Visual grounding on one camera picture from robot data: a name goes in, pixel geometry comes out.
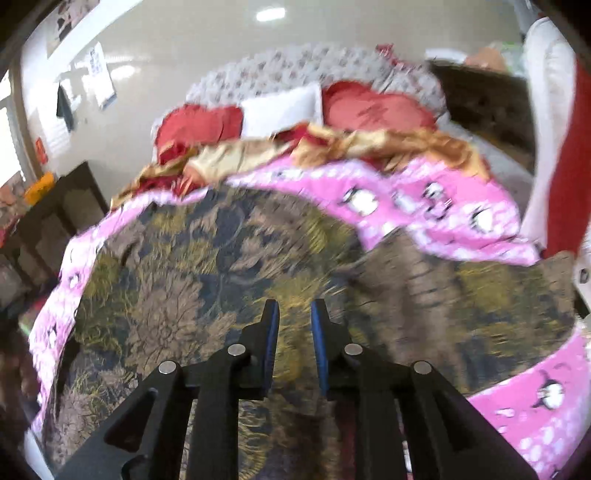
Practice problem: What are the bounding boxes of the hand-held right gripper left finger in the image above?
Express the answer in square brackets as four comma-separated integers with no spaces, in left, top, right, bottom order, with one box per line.
[55,299,281,480]

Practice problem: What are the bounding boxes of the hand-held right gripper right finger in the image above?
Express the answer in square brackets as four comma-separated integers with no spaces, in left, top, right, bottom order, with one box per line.
[311,299,539,480]

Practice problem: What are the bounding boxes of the brown yellow patterned garment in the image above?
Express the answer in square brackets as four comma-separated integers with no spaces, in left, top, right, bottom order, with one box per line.
[44,185,578,480]

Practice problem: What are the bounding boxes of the pink printed blanket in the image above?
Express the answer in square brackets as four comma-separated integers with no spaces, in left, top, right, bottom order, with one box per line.
[28,157,591,480]

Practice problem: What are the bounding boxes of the red pillow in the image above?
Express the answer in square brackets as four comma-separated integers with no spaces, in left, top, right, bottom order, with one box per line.
[154,105,244,164]
[321,80,437,132]

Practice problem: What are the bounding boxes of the white pillow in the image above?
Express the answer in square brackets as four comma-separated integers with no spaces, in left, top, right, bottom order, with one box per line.
[240,83,324,139]

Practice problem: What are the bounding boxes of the dark wooden cabinet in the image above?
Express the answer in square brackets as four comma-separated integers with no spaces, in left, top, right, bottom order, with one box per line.
[0,161,109,296]

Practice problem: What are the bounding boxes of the grey fuzzy cloth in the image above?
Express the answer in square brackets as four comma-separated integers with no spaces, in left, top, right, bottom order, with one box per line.
[185,44,446,116]

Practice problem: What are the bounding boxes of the orange object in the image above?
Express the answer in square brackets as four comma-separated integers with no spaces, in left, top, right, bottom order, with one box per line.
[23,172,55,204]

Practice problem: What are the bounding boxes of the dark wooden nightstand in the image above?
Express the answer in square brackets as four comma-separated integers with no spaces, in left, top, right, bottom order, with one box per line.
[427,60,536,174]

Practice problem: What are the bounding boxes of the dark hanging cloth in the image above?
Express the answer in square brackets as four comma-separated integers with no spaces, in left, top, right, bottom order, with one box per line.
[55,85,75,132]

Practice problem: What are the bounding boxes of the white and red cloth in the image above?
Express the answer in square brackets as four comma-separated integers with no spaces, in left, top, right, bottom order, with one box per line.
[522,18,591,259]

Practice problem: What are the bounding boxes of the wall calendar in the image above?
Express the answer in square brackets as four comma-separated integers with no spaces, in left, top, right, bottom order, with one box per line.
[85,41,118,112]

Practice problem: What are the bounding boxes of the wall poster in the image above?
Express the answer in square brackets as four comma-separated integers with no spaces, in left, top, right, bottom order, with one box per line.
[46,0,100,56]

